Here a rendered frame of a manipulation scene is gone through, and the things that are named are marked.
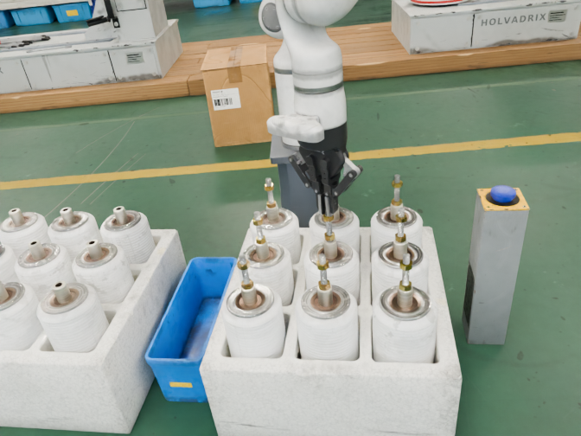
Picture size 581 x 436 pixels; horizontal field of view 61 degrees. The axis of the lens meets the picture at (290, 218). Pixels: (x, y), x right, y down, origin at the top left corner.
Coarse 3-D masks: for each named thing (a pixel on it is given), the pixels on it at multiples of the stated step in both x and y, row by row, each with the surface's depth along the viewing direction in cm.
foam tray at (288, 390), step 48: (432, 240) 98; (432, 288) 86; (288, 336) 80; (240, 384) 77; (288, 384) 76; (336, 384) 74; (384, 384) 73; (432, 384) 71; (240, 432) 84; (288, 432) 82; (336, 432) 80; (384, 432) 79; (432, 432) 77
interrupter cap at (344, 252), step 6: (318, 246) 88; (342, 246) 87; (348, 246) 87; (312, 252) 86; (318, 252) 86; (342, 252) 86; (348, 252) 85; (312, 258) 85; (318, 258) 85; (336, 258) 85; (342, 258) 84; (348, 258) 84; (330, 264) 83; (336, 264) 83; (342, 264) 83
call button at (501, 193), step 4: (492, 188) 84; (496, 188) 84; (500, 188) 84; (504, 188) 84; (508, 188) 83; (512, 188) 83; (492, 192) 83; (496, 192) 83; (500, 192) 83; (504, 192) 82; (508, 192) 82; (512, 192) 82; (492, 196) 83; (496, 196) 82; (500, 196) 82; (504, 196) 82; (508, 196) 82; (512, 196) 82; (496, 200) 83; (500, 200) 83; (504, 200) 82; (508, 200) 82
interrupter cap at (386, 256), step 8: (384, 248) 85; (392, 248) 85; (408, 248) 85; (416, 248) 84; (384, 256) 83; (392, 256) 84; (416, 256) 82; (384, 264) 82; (392, 264) 82; (416, 264) 81
